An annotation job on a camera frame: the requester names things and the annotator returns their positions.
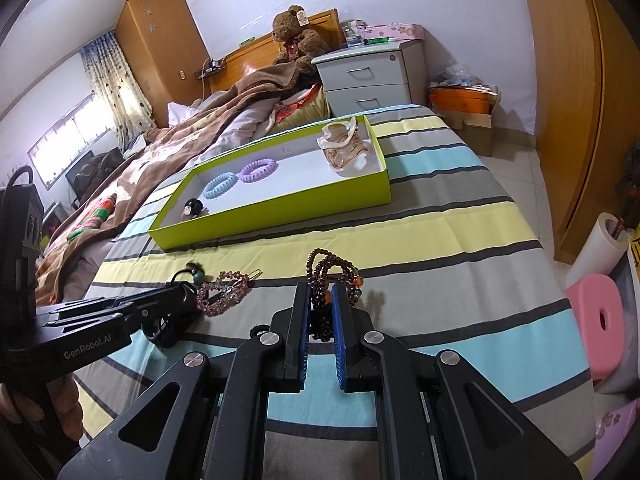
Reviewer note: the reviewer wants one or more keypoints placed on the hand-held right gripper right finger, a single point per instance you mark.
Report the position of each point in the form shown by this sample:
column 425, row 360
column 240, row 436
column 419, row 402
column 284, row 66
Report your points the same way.
column 341, row 340

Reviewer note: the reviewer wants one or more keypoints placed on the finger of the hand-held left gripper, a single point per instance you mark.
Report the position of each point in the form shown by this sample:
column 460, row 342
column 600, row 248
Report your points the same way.
column 155, row 317
column 175, row 294

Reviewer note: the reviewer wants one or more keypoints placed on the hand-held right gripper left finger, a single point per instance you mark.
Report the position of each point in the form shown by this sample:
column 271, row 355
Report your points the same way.
column 298, row 320

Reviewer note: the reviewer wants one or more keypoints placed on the rhinestone hair clip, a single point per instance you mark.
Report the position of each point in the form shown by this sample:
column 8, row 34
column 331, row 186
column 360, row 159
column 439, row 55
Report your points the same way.
column 235, row 294

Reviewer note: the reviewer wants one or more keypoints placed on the green cardboard box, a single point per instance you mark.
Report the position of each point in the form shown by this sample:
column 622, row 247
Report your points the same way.
column 300, row 207

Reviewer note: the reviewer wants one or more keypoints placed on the clear plastic hair claw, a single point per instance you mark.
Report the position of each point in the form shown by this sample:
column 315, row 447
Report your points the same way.
column 350, row 160

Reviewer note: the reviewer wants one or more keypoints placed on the person's left hand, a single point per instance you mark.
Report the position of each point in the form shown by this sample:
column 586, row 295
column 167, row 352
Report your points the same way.
column 70, row 405

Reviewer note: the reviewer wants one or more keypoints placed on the striped bed sheet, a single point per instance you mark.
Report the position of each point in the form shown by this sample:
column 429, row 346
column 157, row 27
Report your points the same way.
column 450, row 270

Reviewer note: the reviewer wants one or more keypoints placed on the brown blanket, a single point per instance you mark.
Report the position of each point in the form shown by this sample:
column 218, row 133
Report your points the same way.
column 165, row 155

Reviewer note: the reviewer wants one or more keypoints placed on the dark cloth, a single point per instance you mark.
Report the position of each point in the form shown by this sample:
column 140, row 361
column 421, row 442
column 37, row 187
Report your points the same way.
column 97, row 172

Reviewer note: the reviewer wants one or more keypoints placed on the white floral quilt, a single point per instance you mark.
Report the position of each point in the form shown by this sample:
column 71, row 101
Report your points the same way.
column 240, row 125

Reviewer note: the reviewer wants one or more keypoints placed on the window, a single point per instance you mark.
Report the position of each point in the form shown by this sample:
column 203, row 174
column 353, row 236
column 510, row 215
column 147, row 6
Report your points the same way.
column 65, row 145

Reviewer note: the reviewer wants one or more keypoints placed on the dotted curtain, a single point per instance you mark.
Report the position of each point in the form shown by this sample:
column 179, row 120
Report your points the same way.
column 117, row 90

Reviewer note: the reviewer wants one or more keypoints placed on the yellow red pillow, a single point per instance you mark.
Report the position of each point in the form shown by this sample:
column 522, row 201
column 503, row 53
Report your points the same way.
column 305, row 105

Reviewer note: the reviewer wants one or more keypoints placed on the power strip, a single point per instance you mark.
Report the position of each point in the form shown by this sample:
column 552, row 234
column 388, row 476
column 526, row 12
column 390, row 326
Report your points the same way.
column 214, row 65

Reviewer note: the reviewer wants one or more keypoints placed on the tall wooden wardrobe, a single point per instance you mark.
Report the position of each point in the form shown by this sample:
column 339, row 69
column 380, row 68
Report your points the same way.
column 155, row 50

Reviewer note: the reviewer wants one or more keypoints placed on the wooden headboard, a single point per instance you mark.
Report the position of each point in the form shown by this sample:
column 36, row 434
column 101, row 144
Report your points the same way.
column 250, row 55

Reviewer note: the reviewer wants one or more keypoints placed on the grey nightstand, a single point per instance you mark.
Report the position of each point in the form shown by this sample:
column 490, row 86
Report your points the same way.
column 365, row 75

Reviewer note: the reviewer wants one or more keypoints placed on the pink plastic stool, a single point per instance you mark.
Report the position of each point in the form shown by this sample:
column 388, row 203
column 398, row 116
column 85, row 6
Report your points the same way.
column 595, row 330

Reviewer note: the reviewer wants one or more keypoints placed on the orange box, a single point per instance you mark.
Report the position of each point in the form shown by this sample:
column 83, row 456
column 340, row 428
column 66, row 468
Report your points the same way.
column 460, row 100

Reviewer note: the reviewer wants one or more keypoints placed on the white paper roll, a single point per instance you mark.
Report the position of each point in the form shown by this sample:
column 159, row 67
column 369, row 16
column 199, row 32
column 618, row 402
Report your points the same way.
column 597, row 250

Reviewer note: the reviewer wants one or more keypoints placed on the brown teddy bear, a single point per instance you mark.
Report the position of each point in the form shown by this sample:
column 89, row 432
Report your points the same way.
column 295, row 35

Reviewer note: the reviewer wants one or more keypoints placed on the clear plastic bag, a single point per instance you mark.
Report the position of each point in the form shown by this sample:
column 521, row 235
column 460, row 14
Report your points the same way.
column 455, row 75

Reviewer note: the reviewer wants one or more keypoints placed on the pink floral box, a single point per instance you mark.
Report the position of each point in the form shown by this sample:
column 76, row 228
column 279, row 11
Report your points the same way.
column 395, row 32

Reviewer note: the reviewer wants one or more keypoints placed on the wooden closet doors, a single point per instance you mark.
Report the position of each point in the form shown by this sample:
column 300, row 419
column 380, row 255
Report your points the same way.
column 575, row 85

